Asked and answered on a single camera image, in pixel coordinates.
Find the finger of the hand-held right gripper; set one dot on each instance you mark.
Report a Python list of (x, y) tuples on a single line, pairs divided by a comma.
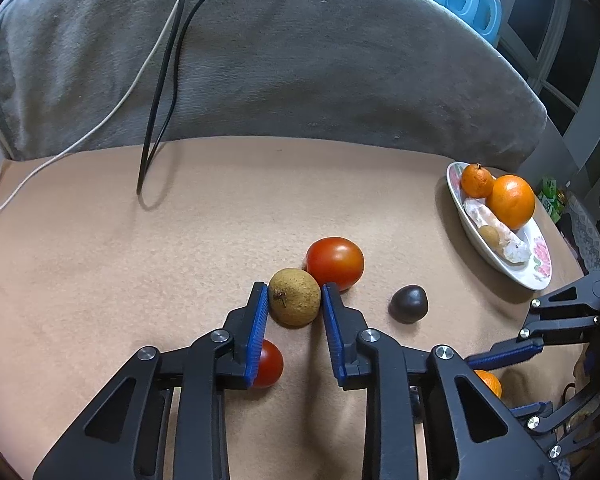
[(537, 409), (510, 352)]

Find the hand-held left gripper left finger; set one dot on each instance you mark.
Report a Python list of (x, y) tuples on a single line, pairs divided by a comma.
[(256, 340)]

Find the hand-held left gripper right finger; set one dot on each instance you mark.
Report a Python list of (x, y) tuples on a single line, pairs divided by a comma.
[(334, 340)]

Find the brown longan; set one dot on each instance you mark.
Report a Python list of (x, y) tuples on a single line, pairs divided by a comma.
[(295, 300), (489, 236)]

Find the white floral plate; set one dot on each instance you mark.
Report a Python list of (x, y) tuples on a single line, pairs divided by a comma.
[(537, 260)]

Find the large orange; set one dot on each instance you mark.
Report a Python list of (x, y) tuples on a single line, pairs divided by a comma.
[(514, 202)]

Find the small tangerine with stem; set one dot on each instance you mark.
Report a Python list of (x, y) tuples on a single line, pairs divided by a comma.
[(476, 181)]

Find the small red cherry tomato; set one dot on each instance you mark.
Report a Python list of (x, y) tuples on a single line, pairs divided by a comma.
[(270, 365)]

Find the white lace cloth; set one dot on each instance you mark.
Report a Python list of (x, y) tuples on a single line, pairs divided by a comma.
[(587, 240)]

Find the green carton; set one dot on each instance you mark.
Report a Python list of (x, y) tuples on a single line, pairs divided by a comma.
[(550, 200)]

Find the large red tomato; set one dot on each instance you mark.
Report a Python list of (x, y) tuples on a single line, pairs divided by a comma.
[(336, 262)]

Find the dark brown chestnut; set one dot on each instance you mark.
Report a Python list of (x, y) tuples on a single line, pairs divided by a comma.
[(408, 304)]

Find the grey blanket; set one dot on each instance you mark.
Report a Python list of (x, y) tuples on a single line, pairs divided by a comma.
[(305, 60)]

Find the white window frame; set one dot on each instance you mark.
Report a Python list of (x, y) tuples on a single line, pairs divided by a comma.
[(585, 85)]

